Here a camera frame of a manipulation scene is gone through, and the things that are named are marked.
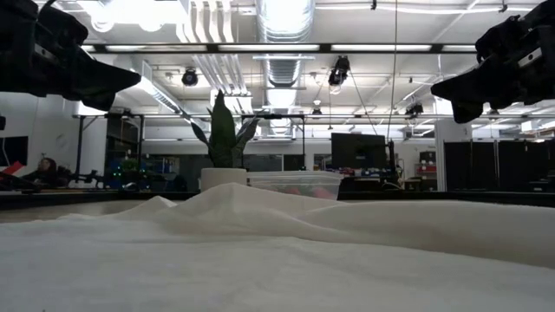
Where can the person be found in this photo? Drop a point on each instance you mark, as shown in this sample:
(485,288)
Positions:
(45,171)

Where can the black computer monitor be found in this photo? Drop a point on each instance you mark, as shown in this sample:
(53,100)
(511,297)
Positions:
(357,151)

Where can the red sheet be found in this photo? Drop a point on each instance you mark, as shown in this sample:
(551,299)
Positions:
(13,168)

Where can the dark partition panels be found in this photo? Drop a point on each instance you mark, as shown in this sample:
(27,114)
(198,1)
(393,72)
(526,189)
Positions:
(498,164)

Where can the white cloth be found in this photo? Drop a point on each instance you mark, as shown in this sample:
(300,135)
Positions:
(277,260)
(221,177)

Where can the black metal table frame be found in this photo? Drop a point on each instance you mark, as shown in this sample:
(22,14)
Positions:
(65,199)

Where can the black ceiling-mounted camera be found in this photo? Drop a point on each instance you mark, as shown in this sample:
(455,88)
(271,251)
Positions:
(414,109)
(189,78)
(338,73)

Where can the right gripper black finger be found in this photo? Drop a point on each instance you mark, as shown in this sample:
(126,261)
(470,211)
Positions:
(467,112)
(468,89)

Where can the green snake plant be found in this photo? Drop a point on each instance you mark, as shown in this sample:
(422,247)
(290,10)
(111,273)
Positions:
(222,130)

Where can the pink peach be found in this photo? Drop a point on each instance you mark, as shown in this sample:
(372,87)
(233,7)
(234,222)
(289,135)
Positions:
(321,193)

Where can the black overhead crossbar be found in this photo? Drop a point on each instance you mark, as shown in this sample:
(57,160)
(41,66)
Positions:
(325,48)

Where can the black wall screen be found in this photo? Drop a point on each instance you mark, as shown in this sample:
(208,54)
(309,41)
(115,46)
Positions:
(13,151)

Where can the clear plastic tupperware container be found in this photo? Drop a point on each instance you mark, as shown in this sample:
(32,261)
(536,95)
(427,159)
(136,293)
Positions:
(303,180)

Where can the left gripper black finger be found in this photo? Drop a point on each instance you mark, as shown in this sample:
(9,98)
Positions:
(104,80)
(100,103)

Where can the black metal rack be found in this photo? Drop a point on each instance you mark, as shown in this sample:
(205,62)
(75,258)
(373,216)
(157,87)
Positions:
(123,143)

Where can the silver ventilation duct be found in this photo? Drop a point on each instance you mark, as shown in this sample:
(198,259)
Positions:
(284,17)

